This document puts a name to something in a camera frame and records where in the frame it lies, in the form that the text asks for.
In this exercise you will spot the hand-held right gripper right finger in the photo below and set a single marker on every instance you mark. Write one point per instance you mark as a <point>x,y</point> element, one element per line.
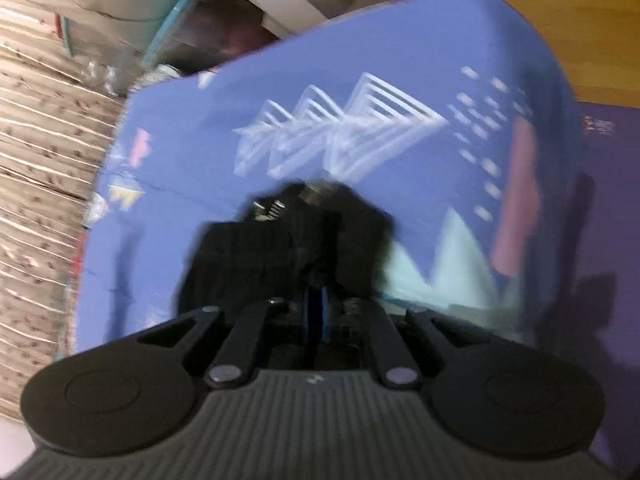
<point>327,317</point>

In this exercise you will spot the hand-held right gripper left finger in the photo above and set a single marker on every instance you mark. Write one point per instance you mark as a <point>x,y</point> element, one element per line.
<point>312,316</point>

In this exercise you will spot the black pants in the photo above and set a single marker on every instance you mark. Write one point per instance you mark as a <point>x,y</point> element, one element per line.
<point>280,250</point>

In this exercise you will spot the blue printed bedsheet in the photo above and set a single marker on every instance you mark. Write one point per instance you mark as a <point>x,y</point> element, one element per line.
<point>320,110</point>

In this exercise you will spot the purple floor mat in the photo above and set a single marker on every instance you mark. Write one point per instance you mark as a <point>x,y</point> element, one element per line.
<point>605,260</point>

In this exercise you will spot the clear storage bin teal lid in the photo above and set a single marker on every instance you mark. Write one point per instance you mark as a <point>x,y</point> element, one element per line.
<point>215,35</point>

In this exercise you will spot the beige leaf-patterned curtain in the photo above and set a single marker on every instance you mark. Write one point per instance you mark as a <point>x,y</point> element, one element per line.
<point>45,170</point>

